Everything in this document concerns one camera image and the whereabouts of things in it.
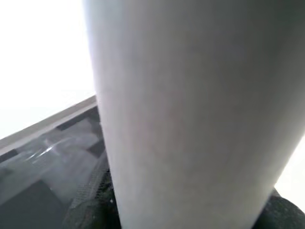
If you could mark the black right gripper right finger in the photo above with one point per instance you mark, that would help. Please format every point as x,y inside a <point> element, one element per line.
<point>283,214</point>

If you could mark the white plastic table leg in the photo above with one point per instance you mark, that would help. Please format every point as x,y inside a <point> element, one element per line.
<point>190,107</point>

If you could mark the crumpled clear tape patch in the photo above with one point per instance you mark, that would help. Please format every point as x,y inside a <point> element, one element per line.
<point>59,155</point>

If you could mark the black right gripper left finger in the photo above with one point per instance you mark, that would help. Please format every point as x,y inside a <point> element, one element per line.
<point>95,210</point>

